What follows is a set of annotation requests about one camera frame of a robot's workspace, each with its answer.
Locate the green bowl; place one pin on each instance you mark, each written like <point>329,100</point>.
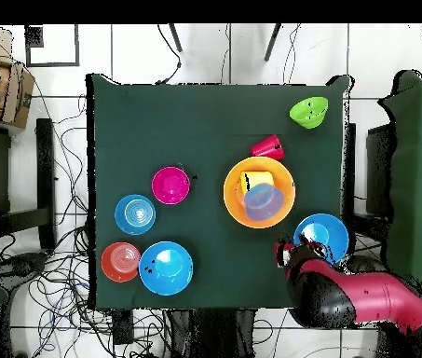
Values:
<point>309,112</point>

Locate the black tripod leg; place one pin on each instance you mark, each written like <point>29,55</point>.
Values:
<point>272,43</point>
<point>176,39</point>

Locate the large yellow bowl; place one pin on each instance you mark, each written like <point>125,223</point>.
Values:
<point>233,201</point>

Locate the black box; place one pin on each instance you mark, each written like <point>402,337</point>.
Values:
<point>378,171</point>

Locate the pink bowl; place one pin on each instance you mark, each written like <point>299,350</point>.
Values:
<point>170,185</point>

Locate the black power strip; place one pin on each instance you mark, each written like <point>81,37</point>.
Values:
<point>123,328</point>

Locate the orange bowl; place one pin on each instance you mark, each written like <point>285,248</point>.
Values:
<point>120,261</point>

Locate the black table frame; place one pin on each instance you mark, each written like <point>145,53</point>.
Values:
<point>45,182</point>

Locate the yellow cup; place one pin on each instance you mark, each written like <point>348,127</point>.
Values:
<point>259,178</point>

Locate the black stand base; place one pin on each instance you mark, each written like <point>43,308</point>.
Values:
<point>365,264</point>
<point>22,266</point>

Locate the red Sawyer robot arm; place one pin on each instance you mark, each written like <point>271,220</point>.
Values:
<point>374,294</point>

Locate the small blue bowl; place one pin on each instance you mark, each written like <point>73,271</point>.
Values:
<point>135,214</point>
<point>263,203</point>

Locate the cardboard box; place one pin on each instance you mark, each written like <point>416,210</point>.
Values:
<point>16,97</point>

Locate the black square frame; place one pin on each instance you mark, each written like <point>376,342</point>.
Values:
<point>33,37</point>

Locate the red cup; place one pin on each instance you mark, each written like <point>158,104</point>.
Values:
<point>268,148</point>

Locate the large blue bowl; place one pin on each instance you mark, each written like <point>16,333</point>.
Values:
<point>331,231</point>
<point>164,268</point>

